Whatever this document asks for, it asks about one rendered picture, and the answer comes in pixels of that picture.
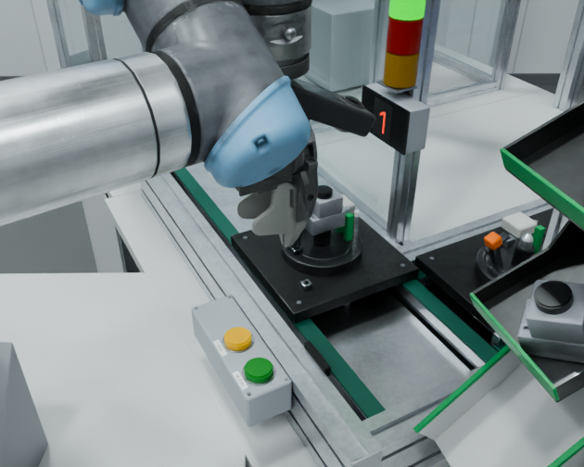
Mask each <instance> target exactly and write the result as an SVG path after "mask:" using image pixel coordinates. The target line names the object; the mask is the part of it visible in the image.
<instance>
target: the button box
mask: <svg viewBox="0 0 584 467"><path fill-rule="evenodd" d="M191 310H192V319H193V326H194V334H195V337H196V338H197V341H198V343H199V344H200V345H201V347H202V348H203V350H204V352H205V354H206V355H207V357H208V359H209V361H210V363H211V365H212V366H213V368H214V370H215V371H216V373H217V374H218V376H219V377H220V379H221V381H222V383H223V385H224V387H225V388H226V390H227V392H228V393H229V395H230V397H231V399H232V400H233V402H234V404H235V405H236V407H237V409H238V410H239V412H240V414H241V416H242V417H243V419H244V421H245V422H246V424H247V426H248V427H250V426H253V425H255V424H257V423H261V422H263V421H266V420H268V419H270V418H272V417H274V416H276V415H278V414H281V413H283V412H285V411H288V410H291V408H292V381H291V379H290V378H289V376H288V375H287V373H286V372H285V370H284V369H283V367H282V366H281V365H280V363H279V362H278V360H277V359H276V357H275V356H274V355H273V353H272V352H271V350H270V349H269V348H268V347H267V345H266V344H265V342H264V341H263V340H262V338H261V337H260V335H259V333H258V332H257V331H256V329H255V328H254V326H253V325H252V324H251V322H250V321H249V319H248V317H247V316H246V315H245V313H244V312H243V310H241V308H240V307H239V306H238V304H237V303H236V301H235V300H234V298H233V297H232V296H231V295H229V296H226V297H222V298H219V299H216V300H213V301H211V302H208V303H205V304H202V305H199V306H196V307H193V308H191ZM234 327H243V328H246V329H248V330H249V331H250V332H251V344H250V345H249V346H248V347H246V348H244V349H241V350H232V349H230V348H228V347H227V346H226V345H225V344H224V335H225V333H226V332H227V331H228V330H230V329H232V328H234ZM254 358H265V359H267V360H269V361H270V362H271V363H272V365H273V376H272V377H271V378H270V379H269V380H268V381H266V382H263V383H253V382H250V381H249V380H248V379H247V378H246V376H245V372H244V367H245V364H246V363H247V362H248V361H249V360H251V359H254Z"/></svg>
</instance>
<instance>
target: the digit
mask: <svg viewBox="0 0 584 467"><path fill-rule="evenodd" d="M392 111H393V107H392V106H391V105H389V104H387V103H386V102H384V101H382V100H381V99H379V98H377V97H376V96H375V105H374V115H375V123H374V125H373V129H372V132H373V133H375V134H377V135H378V136H380V137H381V138H383V139H384V140H386V141H387V142H389V140H390V131H391V121H392Z"/></svg>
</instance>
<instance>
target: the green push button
mask: <svg viewBox="0 0 584 467"><path fill-rule="evenodd" d="M244 372H245V376H246V378H247V379H248V380H249V381H250V382H253V383H263V382H266V381H268V380H269V379H270V378H271V377H272V376H273V365H272V363H271V362H270V361H269V360H267V359H265V358H254V359H251V360H249V361H248V362H247V363H246V364H245V367H244Z"/></svg>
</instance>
